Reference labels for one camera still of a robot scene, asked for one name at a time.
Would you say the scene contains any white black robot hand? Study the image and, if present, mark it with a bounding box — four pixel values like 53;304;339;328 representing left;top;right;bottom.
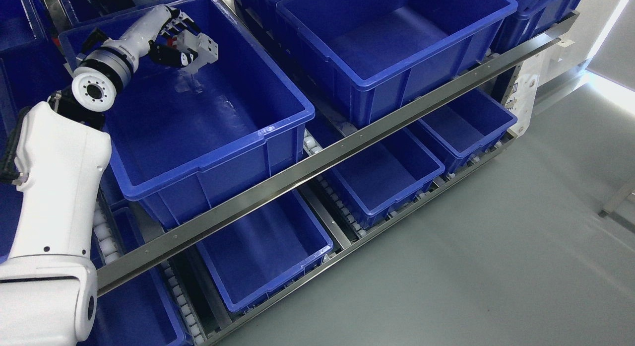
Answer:
110;4;200;72

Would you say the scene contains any grey circuit breaker red switch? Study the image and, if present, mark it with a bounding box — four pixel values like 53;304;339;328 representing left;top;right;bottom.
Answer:
173;31;219;74

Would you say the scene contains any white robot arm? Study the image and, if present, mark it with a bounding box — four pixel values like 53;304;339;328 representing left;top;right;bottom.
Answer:
1;28;159;346

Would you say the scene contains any blue bin top left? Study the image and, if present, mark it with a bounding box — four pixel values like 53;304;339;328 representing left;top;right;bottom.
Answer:
0;0;72;112

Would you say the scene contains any large blue bin left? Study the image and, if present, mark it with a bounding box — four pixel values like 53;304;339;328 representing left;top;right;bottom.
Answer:
58;0;316;231

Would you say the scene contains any large blue bin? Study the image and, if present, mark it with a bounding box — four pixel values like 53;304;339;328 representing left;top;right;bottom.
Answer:
58;0;316;231
275;0;517;128

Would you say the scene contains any large blue bin centre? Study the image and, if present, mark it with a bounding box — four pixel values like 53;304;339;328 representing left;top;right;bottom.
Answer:
275;0;517;128

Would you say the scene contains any blue bin lower left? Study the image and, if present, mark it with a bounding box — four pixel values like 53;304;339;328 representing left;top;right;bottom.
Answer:
196;190;333;314

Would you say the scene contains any blue bin bottom left corner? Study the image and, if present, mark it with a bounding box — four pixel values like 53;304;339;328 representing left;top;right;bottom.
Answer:
77;207;194;346

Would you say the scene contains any blue bin lower middle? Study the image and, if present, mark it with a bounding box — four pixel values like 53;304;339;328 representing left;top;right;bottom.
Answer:
322;128;445;230

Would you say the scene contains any blue bin lower right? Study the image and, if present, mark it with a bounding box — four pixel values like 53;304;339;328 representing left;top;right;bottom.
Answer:
407;88;517;175

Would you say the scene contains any blue bin top right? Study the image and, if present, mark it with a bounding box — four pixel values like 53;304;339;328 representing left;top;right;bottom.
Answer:
490;0;581;54

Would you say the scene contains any steel shelf rail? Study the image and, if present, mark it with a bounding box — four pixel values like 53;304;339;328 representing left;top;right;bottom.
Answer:
97;11;580;296

